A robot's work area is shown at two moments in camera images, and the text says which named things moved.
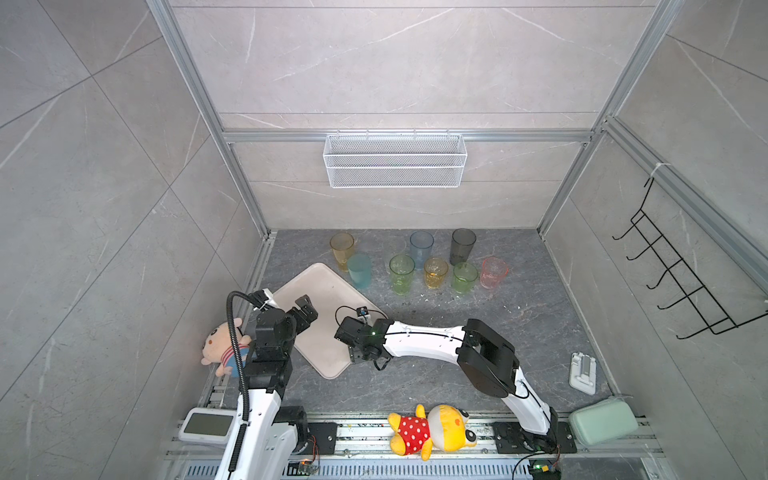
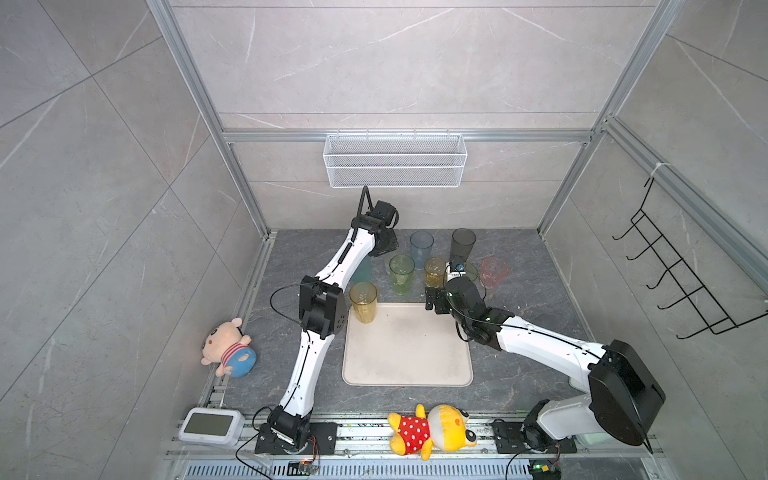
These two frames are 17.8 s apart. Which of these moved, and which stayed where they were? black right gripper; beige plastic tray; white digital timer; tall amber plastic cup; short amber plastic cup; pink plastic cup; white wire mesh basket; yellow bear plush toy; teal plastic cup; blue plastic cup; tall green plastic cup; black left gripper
Moved: black right gripper; black left gripper; beige plastic tray; tall amber plastic cup
Stayed: white wire mesh basket; short amber plastic cup; pink plastic cup; teal plastic cup; tall green plastic cup; blue plastic cup; yellow bear plush toy; white digital timer
